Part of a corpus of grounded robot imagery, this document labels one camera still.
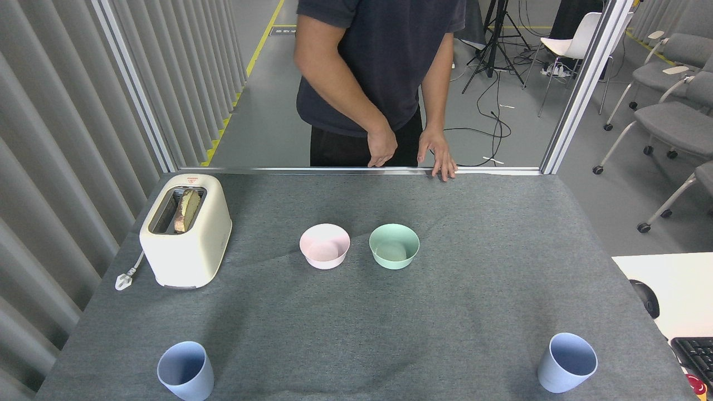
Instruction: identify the person's right hand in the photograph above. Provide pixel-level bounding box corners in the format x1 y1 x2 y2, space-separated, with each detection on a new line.
367 127 398 168

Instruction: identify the person's left hand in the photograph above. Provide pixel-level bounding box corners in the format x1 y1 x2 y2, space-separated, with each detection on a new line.
417 128 458 182

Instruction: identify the blue plastic cup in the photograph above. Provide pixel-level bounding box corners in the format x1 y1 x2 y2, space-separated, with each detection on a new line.
157 341 214 401
538 332 598 394

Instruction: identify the person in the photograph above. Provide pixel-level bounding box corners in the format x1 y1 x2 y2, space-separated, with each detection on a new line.
294 0 467 168

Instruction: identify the black tripod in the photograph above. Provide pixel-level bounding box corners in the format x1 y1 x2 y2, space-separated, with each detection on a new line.
461 0 533 94

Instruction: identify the green bowl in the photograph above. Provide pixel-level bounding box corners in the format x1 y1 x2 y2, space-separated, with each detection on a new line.
369 223 420 270

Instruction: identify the pink bowl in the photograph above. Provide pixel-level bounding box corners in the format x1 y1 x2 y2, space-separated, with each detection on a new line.
299 223 351 270

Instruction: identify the white chair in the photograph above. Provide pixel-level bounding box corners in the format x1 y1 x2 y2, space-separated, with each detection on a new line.
522 11 616 118

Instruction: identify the bread slice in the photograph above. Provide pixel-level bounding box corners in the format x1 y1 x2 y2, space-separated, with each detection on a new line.
174 188 201 234

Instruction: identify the cream toaster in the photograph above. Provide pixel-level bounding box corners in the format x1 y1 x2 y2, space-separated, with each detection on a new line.
139 173 233 290

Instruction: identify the black computer mouse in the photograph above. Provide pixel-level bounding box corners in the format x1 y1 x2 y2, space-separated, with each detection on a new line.
629 280 661 319

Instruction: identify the white desk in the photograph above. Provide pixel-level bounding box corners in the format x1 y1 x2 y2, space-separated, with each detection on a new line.
612 252 713 341

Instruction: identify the white toaster power plug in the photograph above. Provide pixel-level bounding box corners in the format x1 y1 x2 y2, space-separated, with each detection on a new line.
115 251 145 291

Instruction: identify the black keyboard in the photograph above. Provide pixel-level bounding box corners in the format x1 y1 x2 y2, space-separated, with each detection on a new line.
670 337 713 390

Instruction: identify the black floor cable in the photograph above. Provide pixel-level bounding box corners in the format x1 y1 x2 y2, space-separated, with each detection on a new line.
443 70 512 168

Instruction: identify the silver frame rail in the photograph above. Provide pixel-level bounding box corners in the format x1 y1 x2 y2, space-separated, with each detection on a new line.
177 166 542 177

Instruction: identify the silver frame post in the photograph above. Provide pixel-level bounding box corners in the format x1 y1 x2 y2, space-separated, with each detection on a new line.
539 0 634 175
92 0 179 172

